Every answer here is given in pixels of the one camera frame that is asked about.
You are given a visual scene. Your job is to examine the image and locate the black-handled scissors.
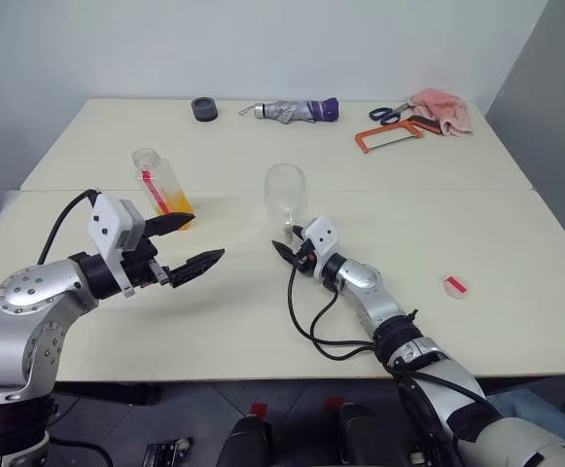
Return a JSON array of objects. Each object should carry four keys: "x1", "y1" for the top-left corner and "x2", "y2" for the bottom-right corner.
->
[{"x1": 369, "y1": 101, "x2": 412, "y2": 126}]

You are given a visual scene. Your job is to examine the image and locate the dark rounded shape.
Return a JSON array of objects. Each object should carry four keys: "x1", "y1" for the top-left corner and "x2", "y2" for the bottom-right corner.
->
[
  {"x1": 217, "y1": 415, "x2": 274, "y2": 467},
  {"x1": 337, "y1": 402, "x2": 395, "y2": 467}
]

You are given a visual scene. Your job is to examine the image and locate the pink towel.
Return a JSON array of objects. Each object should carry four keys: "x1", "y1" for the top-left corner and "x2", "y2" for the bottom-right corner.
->
[{"x1": 409, "y1": 88, "x2": 474, "y2": 139}]

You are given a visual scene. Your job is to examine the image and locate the blue jeans leg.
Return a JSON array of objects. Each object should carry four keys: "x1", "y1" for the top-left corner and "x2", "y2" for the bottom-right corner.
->
[{"x1": 485, "y1": 388, "x2": 565, "y2": 437}]

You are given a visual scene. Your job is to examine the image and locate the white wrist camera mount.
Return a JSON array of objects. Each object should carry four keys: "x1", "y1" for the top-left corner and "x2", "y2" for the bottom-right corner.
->
[
  {"x1": 88, "y1": 193, "x2": 146, "y2": 298},
  {"x1": 302, "y1": 217, "x2": 340, "y2": 281}
]

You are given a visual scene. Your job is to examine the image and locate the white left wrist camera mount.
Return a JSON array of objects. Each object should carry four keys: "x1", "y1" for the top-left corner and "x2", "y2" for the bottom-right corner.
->
[{"x1": 88, "y1": 193, "x2": 146, "y2": 298}]

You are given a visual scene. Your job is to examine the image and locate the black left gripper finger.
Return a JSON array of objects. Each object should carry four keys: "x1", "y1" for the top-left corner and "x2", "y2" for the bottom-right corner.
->
[
  {"x1": 143, "y1": 212, "x2": 196, "y2": 240},
  {"x1": 167, "y1": 248, "x2": 227, "y2": 291}
]

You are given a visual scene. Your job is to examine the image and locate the orange hacksaw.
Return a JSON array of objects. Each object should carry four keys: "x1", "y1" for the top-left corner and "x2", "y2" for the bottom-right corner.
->
[{"x1": 354, "y1": 115, "x2": 442, "y2": 156}]

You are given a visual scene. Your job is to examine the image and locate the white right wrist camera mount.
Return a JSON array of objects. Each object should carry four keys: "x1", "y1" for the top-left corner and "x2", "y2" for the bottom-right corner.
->
[{"x1": 302, "y1": 217, "x2": 340, "y2": 281}]

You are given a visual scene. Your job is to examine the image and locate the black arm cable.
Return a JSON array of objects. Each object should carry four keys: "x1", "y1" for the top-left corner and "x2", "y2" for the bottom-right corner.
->
[
  {"x1": 286, "y1": 257, "x2": 419, "y2": 362},
  {"x1": 37, "y1": 188, "x2": 99, "y2": 267}
]

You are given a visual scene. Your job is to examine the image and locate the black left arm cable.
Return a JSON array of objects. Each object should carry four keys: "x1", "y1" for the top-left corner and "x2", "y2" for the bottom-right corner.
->
[{"x1": 37, "y1": 188, "x2": 99, "y2": 267}]

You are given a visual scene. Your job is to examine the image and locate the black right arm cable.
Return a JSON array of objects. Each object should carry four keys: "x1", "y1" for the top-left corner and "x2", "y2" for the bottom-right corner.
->
[{"x1": 286, "y1": 257, "x2": 419, "y2": 362}]

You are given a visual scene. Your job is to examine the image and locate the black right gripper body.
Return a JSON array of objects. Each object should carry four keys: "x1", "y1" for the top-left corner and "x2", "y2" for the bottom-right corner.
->
[{"x1": 289, "y1": 239, "x2": 319, "y2": 274}]

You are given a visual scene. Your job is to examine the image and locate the folded silver purple umbrella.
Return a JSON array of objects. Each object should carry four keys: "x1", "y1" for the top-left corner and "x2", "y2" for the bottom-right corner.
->
[{"x1": 237, "y1": 97, "x2": 340, "y2": 125}]

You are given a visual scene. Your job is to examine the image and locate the clear wine glass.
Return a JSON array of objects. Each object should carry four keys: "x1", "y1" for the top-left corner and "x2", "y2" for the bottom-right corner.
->
[{"x1": 263, "y1": 163, "x2": 306, "y2": 249}]

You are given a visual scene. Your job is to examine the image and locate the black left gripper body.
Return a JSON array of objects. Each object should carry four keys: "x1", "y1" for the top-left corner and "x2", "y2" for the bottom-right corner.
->
[{"x1": 119, "y1": 233, "x2": 173, "y2": 289}]

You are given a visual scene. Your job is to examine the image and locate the clear bottle with orange juice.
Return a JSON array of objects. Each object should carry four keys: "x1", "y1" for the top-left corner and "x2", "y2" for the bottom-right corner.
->
[{"x1": 131, "y1": 147, "x2": 196, "y2": 230}]

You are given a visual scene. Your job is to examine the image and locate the clear bottle cap red tape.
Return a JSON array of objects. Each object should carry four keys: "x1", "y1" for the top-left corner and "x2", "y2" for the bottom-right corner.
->
[{"x1": 441, "y1": 274, "x2": 471, "y2": 299}]

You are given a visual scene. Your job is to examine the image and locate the black wheeled base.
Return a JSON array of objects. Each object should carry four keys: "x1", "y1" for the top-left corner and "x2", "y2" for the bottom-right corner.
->
[{"x1": 143, "y1": 437, "x2": 194, "y2": 467}]

